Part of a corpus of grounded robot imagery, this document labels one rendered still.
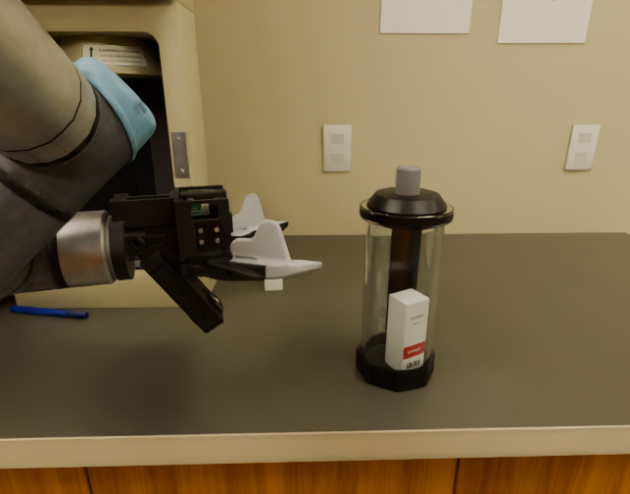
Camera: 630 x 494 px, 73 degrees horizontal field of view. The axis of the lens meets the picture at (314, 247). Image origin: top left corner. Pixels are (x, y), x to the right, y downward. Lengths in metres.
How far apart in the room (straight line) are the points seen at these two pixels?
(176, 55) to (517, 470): 0.71
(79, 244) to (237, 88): 0.74
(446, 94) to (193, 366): 0.86
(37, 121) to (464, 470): 0.57
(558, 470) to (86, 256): 0.60
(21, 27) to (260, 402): 0.43
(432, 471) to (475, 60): 0.91
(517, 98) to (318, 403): 0.92
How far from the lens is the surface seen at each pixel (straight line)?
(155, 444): 0.54
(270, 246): 0.42
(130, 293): 0.80
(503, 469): 0.64
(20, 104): 0.28
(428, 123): 1.15
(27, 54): 0.27
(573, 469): 0.68
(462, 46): 1.17
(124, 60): 0.75
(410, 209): 0.47
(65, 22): 0.75
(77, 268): 0.46
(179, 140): 0.69
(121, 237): 0.45
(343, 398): 0.55
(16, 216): 0.36
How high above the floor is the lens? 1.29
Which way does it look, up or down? 20 degrees down
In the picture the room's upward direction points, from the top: straight up
